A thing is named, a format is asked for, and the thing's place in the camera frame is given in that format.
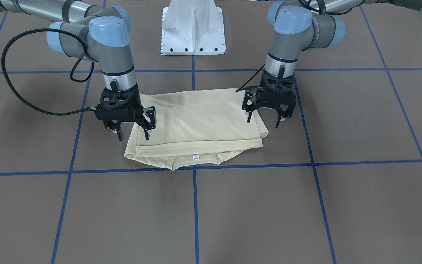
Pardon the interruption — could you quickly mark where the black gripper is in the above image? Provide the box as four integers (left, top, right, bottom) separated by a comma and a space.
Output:
242, 70, 296, 128
94, 84, 156, 141

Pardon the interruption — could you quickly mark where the cream long sleeve t-shirt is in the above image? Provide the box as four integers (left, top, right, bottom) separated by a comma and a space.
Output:
124, 88, 269, 170

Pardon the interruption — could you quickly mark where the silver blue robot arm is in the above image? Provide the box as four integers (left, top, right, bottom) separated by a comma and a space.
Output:
0, 0, 156, 140
237, 0, 422, 127

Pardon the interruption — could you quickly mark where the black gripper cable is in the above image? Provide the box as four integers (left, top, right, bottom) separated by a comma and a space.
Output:
235, 0, 343, 93
1, 29, 103, 116

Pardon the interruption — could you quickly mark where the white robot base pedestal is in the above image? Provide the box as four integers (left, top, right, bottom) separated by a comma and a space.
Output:
160, 0, 226, 56

